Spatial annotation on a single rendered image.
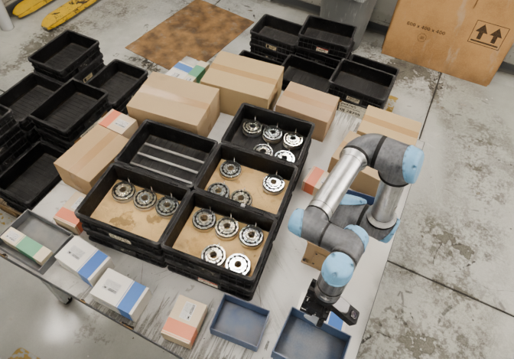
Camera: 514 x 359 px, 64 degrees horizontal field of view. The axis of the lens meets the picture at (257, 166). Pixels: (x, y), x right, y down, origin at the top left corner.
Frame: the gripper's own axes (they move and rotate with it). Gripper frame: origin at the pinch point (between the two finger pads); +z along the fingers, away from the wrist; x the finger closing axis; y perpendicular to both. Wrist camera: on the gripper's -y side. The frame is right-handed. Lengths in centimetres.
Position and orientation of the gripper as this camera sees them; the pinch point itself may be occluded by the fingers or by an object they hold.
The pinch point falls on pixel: (320, 322)
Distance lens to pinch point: 139.4
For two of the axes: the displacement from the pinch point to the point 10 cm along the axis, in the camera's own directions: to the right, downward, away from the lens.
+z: -0.8, 6.7, 7.4
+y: -8.9, -3.9, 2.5
